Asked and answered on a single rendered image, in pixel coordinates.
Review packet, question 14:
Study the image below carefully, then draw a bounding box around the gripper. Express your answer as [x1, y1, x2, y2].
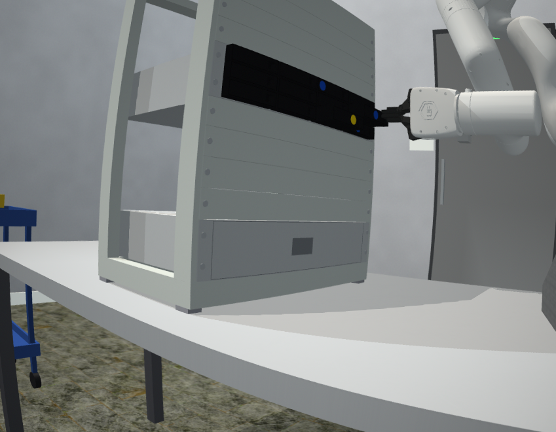
[381, 87, 463, 141]

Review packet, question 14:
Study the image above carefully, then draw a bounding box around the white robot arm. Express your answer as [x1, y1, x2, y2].
[436, 0, 556, 156]

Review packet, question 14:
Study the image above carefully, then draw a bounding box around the light grey equipment rack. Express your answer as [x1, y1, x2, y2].
[98, 0, 388, 314]

